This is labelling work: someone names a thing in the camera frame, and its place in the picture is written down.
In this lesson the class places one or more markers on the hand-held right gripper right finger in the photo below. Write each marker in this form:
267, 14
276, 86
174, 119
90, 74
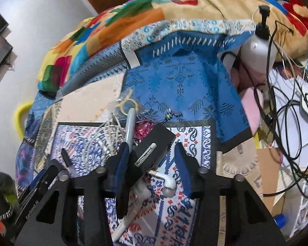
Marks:
183, 170

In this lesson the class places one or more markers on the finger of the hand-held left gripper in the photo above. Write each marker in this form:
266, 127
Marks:
38, 178
65, 156

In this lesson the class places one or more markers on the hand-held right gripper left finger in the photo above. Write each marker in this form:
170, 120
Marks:
122, 169

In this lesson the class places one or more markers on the white earphones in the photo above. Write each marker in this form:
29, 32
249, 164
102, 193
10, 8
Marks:
169, 183

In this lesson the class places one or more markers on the black box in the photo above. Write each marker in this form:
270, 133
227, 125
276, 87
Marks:
160, 135

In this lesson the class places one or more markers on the white pen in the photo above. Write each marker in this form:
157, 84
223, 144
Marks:
130, 128

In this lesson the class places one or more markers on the person's left forearm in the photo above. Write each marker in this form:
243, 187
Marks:
0, 184

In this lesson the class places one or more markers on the clear plastic wrapper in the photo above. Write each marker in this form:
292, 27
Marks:
110, 112

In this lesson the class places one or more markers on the small beaded trinket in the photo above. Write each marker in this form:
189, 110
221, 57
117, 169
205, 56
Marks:
170, 114

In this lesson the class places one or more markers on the brown cardboard box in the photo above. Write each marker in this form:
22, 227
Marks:
268, 169

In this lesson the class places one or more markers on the blue patchwork blanket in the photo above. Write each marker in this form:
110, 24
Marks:
179, 82

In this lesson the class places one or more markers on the pink cloth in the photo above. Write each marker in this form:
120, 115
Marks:
249, 100

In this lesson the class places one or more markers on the blue bottle cap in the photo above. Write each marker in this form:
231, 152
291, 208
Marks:
279, 221

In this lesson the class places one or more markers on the white papers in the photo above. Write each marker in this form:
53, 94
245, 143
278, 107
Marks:
282, 92

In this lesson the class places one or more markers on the white pump bottle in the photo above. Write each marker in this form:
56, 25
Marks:
256, 48

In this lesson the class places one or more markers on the colourful fleece blanket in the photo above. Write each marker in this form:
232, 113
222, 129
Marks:
195, 7

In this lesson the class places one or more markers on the yellow metal frame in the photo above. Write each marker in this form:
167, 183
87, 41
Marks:
19, 112

